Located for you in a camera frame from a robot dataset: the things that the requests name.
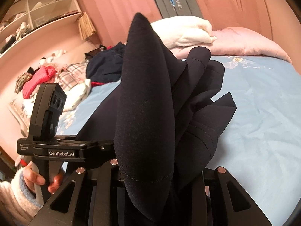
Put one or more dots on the light blue floral bedsheet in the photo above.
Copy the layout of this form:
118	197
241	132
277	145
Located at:
261	144

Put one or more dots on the plaid shirt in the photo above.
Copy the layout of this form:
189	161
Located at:
71	76

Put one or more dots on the pink curtain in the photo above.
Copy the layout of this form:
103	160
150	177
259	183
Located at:
277	20

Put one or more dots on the pink quilted comforter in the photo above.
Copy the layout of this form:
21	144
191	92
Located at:
237	41

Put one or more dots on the white fluffy blanket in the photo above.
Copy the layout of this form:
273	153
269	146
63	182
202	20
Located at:
183	31

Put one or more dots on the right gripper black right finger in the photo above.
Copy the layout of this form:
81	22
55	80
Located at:
221	200

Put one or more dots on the tan tassel hanging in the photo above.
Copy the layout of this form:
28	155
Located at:
85	26

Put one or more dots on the person's left hand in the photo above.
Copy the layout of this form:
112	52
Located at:
32	178

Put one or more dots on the dark navy coat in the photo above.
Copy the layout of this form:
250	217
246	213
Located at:
163	122

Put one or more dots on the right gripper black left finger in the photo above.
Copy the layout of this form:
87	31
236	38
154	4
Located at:
87	197

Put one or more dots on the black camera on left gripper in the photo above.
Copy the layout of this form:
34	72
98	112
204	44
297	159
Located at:
48	107

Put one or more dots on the white patterned cloth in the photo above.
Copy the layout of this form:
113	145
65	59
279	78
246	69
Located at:
74	97

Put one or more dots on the navy and red garment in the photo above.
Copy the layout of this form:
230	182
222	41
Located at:
106	66

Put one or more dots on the white wall shelf unit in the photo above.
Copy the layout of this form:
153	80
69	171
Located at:
26	20

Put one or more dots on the white fluffy sleeve forearm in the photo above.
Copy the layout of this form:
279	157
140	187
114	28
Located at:
18	200

